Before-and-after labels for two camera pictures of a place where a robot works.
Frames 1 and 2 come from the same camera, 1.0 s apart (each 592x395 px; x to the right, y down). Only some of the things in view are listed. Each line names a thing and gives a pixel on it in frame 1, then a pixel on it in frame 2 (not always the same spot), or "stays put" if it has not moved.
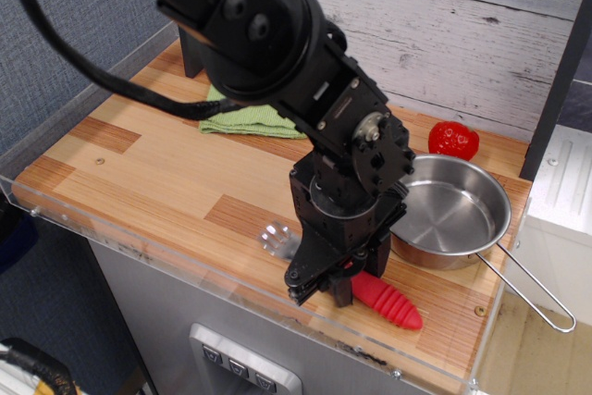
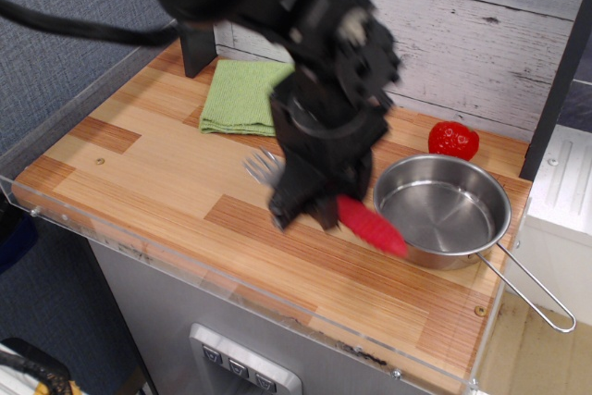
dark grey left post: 192,53 stays put
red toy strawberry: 453,139 stays put
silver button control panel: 223,365 stays put
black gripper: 329,242 to 320,116
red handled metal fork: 282,240 to 266,166
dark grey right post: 557,100 stays put
